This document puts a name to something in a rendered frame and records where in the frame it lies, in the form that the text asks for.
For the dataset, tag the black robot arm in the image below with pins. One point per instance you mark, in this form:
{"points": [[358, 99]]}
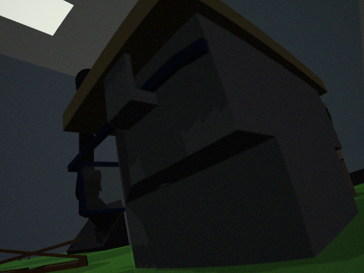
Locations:
{"points": [[102, 221]]}

